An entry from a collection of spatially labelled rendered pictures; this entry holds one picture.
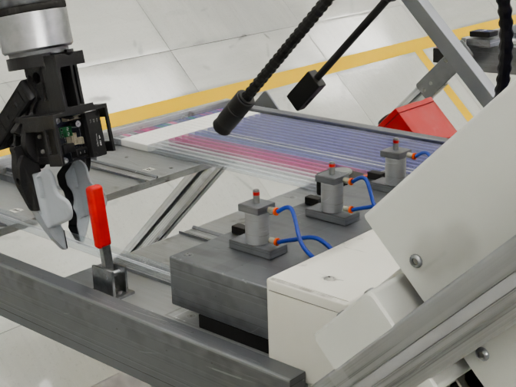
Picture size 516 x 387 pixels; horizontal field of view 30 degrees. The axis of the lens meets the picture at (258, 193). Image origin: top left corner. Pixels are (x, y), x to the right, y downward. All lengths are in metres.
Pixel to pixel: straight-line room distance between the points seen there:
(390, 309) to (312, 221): 0.33
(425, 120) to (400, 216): 1.28
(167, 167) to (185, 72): 1.47
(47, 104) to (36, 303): 0.21
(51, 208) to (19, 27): 0.19
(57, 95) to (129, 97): 1.64
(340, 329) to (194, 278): 0.24
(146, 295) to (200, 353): 0.14
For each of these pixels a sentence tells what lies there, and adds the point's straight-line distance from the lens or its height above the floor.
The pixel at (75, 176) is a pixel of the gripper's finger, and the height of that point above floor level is 0.98.
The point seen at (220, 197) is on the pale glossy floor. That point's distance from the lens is 2.58.
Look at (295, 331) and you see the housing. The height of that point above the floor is 1.24.
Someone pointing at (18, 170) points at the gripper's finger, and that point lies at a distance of 1.05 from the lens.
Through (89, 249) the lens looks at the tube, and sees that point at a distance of 1.05.
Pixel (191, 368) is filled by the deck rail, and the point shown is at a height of 1.13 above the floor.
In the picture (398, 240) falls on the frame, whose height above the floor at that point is 1.40.
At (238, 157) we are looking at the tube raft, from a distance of 1.35.
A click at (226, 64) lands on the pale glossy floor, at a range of 2.93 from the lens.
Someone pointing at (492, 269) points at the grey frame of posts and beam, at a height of 1.46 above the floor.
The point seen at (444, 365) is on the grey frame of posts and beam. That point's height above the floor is 1.40.
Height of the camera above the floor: 1.79
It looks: 42 degrees down
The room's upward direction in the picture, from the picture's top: 43 degrees clockwise
